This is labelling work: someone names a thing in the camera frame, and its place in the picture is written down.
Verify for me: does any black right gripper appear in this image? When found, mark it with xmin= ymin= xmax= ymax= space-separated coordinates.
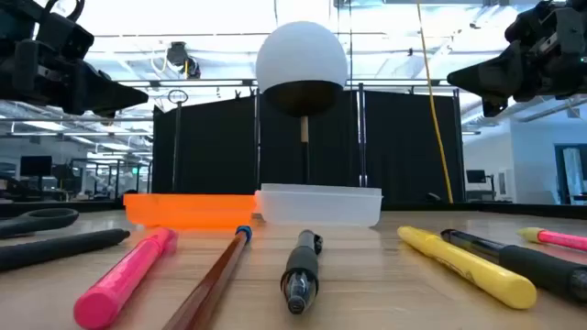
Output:
xmin=446 ymin=39 xmax=587 ymax=118

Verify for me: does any pink pencil yellow cap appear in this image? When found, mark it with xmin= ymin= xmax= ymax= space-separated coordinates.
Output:
xmin=516 ymin=226 xmax=587 ymax=253

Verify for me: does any black gel pen with clip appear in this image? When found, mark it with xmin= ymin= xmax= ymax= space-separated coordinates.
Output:
xmin=280 ymin=228 xmax=324 ymax=315

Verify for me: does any matte black pen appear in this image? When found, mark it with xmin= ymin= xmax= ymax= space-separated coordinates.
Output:
xmin=0 ymin=227 xmax=132 ymax=272

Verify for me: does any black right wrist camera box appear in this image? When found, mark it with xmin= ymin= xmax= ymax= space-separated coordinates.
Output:
xmin=504 ymin=0 xmax=587 ymax=59

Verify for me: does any black grip pen clear barrel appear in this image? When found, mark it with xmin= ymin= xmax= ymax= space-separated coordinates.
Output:
xmin=439 ymin=228 xmax=587 ymax=304

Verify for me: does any black ceiling device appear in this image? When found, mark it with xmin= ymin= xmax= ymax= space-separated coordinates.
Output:
xmin=165 ymin=40 xmax=202 ymax=80

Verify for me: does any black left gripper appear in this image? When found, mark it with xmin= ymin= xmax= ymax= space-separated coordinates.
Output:
xmin=0 ymin=38 xmax=150 ymax=119

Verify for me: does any black curtain partition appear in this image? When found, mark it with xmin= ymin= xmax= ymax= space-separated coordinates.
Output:
xmin=151 ymin=89 xmax=465 ymax=206

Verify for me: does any brown pencil blue eraser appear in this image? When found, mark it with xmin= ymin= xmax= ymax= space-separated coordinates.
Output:
xmin=161 ymin=224 xmax=254 ymax=330

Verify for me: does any white globe lamp black base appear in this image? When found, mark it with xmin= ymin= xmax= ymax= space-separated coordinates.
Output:
xmin=255 ymin=20 xmax=349 ymax=185

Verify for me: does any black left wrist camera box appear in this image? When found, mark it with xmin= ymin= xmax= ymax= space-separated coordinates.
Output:
xmin=35 ymin=11 xmax=95 ymax=63

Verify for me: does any orange plastic box lid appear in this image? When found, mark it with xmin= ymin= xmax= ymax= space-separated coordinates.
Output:
xmin=122 ymin=192 xmax=258 ymax=230

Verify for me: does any clear plastic supply box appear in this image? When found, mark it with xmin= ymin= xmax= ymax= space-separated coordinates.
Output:
xmin=254 ymin=182 xmax=384 ymax=228

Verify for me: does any yellow hanging cable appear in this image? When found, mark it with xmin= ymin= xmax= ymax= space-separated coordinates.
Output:
xmin=415 ymin=0 xmax=455 ymax=204

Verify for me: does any black ring stand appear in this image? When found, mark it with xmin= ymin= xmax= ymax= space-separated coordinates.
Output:
xmin=167 ymin=88 xmax=190 ymax=193

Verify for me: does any pink highlighter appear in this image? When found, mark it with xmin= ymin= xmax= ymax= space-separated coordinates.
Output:
xmin=72 ymin=226 xmax=179 ymax=330

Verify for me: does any yellow highlighter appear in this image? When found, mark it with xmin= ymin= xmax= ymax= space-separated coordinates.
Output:
xmin=396 ymin=225 xmax=538 ymax=311

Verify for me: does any black scissors handle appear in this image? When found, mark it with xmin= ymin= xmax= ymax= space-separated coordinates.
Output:
xmin=0 ymin=207 xmax=81 ymax=240

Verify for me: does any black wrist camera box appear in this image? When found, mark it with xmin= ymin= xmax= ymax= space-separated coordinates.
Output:
xmin=35 ymin=11 xmax=95 ymax=63
xmin=504 ymin=0 xmax=587 ymax=59

